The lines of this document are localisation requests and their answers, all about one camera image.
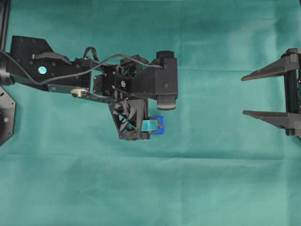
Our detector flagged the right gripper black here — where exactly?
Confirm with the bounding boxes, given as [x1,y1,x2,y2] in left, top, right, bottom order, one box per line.
[241,48,301,138]

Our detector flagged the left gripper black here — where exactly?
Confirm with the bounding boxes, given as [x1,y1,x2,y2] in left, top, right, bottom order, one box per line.
[109,99,162,141]

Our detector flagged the blue block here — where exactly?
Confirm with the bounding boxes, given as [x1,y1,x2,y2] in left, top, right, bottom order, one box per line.
[150,116,166,135]

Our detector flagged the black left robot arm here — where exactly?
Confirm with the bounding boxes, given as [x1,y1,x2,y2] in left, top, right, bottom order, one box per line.
[0,36,163,141]

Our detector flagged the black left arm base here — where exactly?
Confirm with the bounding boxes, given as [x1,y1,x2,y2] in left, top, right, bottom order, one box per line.
[0,87,16,145]

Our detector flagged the green table cloth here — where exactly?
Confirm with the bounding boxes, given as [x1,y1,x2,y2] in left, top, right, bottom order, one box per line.
[0,0,301,226]

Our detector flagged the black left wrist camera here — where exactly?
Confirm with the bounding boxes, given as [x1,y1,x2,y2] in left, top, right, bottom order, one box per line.
[131,50,178,111]

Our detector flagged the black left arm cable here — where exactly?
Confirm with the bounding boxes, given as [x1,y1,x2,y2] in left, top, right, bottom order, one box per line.
[0,48,163,86]

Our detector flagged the black frame rail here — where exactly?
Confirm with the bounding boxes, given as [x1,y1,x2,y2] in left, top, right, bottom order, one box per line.
[0,0,11,50]

